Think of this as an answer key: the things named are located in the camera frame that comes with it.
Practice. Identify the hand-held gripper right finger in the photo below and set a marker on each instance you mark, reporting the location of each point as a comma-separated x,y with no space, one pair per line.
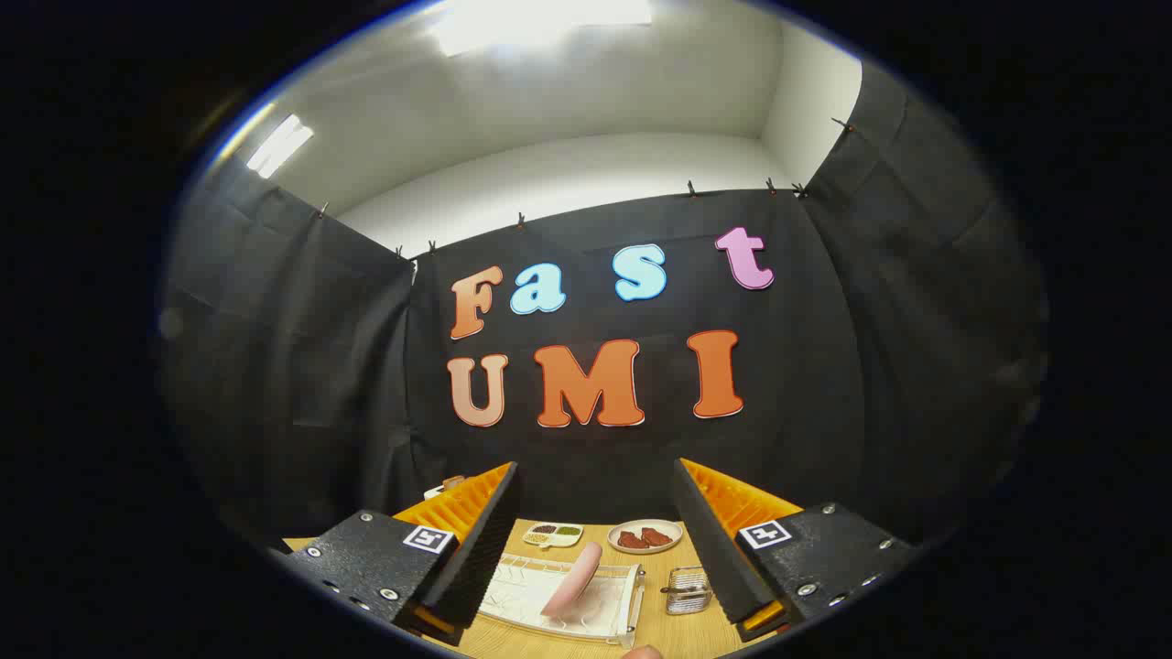
710,549

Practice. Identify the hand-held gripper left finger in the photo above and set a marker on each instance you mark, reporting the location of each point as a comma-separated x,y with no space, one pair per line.
485,558

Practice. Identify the pink plate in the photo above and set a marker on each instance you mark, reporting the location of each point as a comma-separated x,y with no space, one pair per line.
572,581

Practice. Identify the white plate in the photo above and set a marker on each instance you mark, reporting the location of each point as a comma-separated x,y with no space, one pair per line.
678,535

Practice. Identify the white divided bean dish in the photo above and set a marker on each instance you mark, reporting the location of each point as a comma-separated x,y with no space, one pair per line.
554,536

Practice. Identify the brown steak piece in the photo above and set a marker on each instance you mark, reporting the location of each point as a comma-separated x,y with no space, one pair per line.
657,537
632,540

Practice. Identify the black backdrop cloth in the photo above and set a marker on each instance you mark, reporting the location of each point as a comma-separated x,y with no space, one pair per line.
595,458

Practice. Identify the narrow ceiling light panel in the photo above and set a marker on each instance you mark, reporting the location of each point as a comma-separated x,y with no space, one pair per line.
279,146

